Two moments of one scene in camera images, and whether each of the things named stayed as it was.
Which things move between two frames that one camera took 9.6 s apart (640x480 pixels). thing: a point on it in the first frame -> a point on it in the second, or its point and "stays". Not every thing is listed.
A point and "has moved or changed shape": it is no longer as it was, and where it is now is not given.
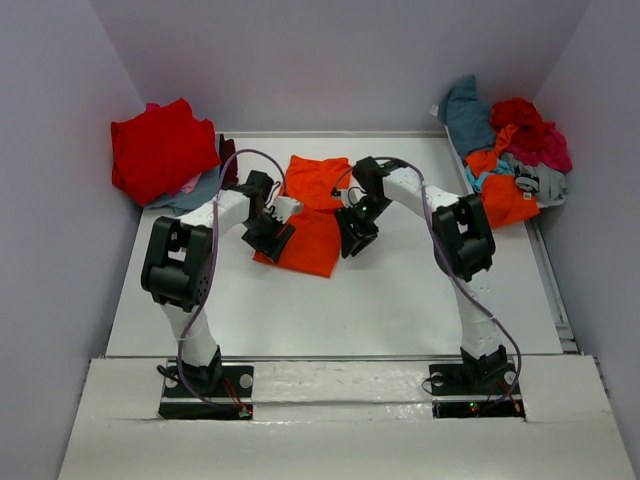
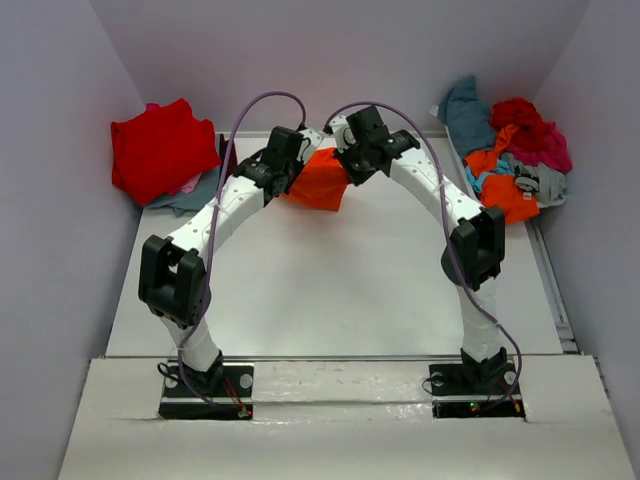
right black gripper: (353, 238) -> (355, 176)
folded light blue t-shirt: (204, 192) stays
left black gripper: (271, 246) -> (297, 164)
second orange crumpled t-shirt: (505, 202) stays
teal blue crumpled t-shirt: (470, 121) stays
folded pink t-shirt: (189, 186) stays
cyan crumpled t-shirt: (502, 167) stays
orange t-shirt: (314, 246) has moved or changed shape
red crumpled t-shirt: (531, 129) stays
